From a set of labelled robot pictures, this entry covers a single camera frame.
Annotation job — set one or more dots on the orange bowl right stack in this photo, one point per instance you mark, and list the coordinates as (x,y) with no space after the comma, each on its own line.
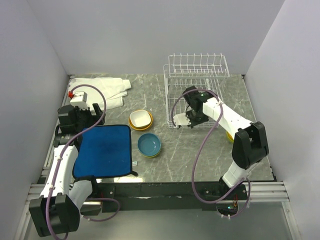
(229,136)

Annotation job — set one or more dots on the black base bar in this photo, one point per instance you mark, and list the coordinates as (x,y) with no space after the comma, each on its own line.
(149,196)

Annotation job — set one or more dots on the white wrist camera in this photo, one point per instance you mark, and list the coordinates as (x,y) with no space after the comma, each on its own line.
(78,99)
(181,120)

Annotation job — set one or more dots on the aluminium rail frame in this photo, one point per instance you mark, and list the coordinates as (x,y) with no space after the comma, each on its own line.
(261,192)

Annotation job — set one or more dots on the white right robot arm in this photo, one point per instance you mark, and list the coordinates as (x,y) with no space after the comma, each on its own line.
(250,144)

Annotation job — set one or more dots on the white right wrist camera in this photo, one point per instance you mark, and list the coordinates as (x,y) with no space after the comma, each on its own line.
(181,120)

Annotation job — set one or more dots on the yellow-green bowl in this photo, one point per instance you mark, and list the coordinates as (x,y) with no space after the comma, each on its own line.
(150,154)

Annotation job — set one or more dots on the white folded cloth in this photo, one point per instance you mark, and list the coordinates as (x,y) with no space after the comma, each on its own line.
(112,88)

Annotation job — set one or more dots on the blue microfiber cloth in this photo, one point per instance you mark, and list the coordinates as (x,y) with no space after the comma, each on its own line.
(105,152)

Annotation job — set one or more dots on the blue bowl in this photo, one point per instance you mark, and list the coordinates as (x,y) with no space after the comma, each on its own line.
(149,142)

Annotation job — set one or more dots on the white wire dish rack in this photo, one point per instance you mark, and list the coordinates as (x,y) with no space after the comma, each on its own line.
(187,80)

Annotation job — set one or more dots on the white square bowl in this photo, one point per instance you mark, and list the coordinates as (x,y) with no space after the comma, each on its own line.
(140,118)

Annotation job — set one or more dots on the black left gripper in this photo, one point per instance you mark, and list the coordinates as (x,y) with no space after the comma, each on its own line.
(93,119)

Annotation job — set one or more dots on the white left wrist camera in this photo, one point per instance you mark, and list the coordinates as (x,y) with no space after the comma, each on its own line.
(78,99)

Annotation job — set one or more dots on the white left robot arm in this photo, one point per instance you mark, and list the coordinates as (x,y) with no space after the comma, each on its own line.
(57,210)

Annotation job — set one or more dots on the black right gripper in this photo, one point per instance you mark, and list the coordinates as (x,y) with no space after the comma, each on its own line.
(205,119)

